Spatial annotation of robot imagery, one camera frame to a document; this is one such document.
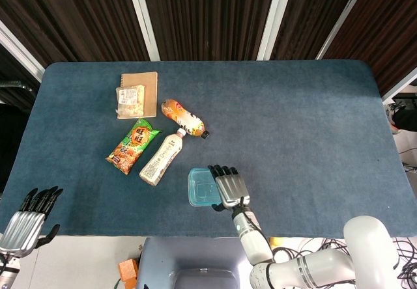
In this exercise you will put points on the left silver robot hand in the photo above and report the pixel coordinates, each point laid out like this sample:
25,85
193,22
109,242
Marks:
23,232

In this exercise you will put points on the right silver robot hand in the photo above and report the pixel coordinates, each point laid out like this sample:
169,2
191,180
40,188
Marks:
233,189

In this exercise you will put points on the blue plastic container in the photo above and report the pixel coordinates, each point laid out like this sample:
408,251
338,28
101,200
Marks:
202,186

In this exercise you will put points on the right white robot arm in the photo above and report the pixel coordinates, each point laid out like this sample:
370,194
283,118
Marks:
325,266

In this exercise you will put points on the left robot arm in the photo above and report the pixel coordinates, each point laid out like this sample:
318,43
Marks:
8,271

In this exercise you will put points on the clear plastic container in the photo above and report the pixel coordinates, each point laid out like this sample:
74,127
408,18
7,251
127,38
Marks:
198,205

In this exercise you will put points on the orange wooden block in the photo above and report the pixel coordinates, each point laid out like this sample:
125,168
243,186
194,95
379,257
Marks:
127,269

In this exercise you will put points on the grey robot torso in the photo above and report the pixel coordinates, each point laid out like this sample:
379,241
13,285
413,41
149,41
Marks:
195,256

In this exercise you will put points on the white milk tea bottle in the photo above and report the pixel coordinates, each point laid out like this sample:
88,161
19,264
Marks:
161,159

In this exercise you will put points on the blue table cloth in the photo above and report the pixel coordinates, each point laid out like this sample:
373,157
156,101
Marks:
293,139

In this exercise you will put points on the orange tea bottle black cap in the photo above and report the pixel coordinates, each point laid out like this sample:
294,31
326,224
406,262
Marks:
182,116

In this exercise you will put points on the green snack bag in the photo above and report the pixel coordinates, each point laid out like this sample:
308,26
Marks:
133,145

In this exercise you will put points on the brown spiral notebook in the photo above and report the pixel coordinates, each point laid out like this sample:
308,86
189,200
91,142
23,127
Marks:
150,90

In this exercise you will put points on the clear bag of white snacks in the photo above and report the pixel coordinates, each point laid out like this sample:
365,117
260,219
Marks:
130,100

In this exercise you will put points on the dark brown slatted panel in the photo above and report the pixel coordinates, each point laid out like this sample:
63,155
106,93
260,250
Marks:
387,25
208,15
312,12
71,19

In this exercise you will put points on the black bundle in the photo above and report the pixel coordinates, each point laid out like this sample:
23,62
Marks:
405,116

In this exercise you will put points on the white partition post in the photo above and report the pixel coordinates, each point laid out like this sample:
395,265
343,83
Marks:
342,22
275,19
143,19
399,90
19,49

